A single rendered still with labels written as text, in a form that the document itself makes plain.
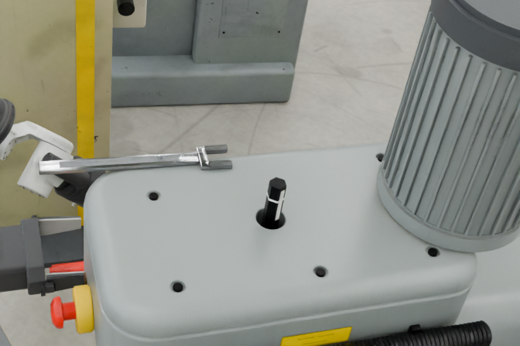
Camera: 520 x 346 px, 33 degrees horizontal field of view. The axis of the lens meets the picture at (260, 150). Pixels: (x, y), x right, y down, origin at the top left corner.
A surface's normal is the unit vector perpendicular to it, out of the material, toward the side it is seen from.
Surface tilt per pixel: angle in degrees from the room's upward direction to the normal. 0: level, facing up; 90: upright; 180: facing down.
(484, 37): 90
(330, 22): 0
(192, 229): 0
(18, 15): 90
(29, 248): 0
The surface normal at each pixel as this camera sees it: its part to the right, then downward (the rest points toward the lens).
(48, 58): 0.27, 0.67
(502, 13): 0.13, -0.74
